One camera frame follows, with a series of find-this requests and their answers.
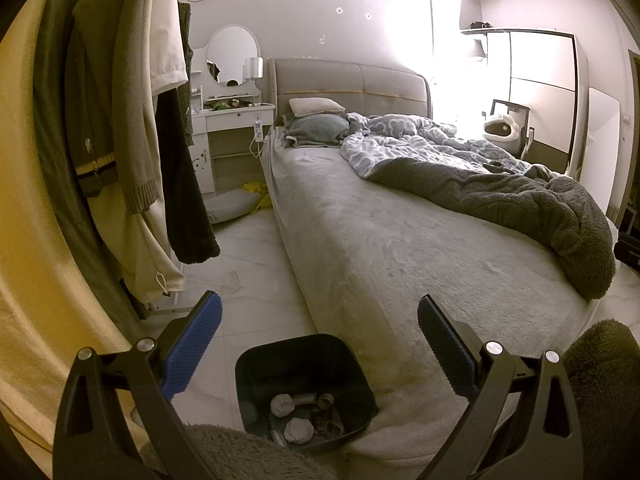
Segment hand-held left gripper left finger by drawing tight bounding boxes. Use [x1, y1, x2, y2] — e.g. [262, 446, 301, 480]
[52, 290, 223, 480]

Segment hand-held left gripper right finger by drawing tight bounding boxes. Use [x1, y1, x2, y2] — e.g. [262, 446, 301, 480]
[417, 294, 585, 480]

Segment black trash bin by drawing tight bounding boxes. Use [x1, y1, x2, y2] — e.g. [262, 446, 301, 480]
[235, 334, 378, 457]

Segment white tissue ball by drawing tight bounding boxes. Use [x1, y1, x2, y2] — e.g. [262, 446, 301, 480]
[284, 417, 316, 445]
[270, 394, 296, 418]

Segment wheeled clothes rack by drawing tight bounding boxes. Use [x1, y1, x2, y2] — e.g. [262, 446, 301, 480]
[135, 290, 183, 318]

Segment person's fuzzy grey garment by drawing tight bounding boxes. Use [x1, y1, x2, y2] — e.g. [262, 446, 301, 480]
[140, 422, 326, 480]
[565, 320, 640, 480]

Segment grey bed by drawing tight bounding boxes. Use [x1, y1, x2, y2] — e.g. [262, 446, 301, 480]
[262, 57, 618, 466]

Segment grey floor cushion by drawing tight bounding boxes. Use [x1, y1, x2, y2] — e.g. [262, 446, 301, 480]
[205, 190, 263, 223]

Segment dark grey fuzzy blanket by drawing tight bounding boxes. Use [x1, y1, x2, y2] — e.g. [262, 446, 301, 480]
[367, 157, 617, 301]

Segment black hanging garment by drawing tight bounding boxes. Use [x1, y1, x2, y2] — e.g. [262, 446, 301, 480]
[155, 85, 221, 265]

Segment yellow cloth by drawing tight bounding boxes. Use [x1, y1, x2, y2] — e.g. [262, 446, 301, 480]
[242, 181, 273, 209]

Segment yellow curtain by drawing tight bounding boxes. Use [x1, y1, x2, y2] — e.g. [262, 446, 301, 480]
[0, 10, 146, 461]

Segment blue patterned duvet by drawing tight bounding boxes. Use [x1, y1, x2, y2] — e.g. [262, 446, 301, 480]
[340, 112, 561, 181]

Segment dark box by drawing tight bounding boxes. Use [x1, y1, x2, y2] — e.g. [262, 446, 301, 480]
[615, 210, 640, 266]

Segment white cat bed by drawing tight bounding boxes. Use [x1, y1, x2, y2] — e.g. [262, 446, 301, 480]
[482, 112, 521, 150]

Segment white dressing table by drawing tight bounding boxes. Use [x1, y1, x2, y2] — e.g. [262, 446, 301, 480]
[187, 75, 277, 196]

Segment grey-blue pillow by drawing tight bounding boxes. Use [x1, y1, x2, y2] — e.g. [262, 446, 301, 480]
[282, 113, 350, 148]

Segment black office chair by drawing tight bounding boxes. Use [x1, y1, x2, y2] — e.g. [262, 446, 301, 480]
[489, 99, 536, 158]

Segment white leaning panel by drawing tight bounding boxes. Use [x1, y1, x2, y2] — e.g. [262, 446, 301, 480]
[580, 87, 622, 221]

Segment cream pillow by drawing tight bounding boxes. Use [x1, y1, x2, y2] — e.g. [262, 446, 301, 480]
[288, 97, 346, 117]

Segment olive hanging jacket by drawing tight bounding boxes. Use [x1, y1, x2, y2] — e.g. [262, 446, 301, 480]
[30, 0, 146, 321]

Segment silver table lamp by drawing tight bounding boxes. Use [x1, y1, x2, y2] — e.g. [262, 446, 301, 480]
[243, 57, 264, 93]

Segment white wardrobe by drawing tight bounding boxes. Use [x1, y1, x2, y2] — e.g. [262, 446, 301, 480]
[487, 30, 581, 181]

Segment white hanging shirt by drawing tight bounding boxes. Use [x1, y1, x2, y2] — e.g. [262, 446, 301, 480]
[147, 0, 190, 96]

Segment cream drawstring pants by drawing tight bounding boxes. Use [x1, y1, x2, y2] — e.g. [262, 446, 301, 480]
[95, 195, 186, 303]

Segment white power strip with cable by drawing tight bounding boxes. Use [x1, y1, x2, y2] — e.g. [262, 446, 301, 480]
[249, 119, 266, 158]

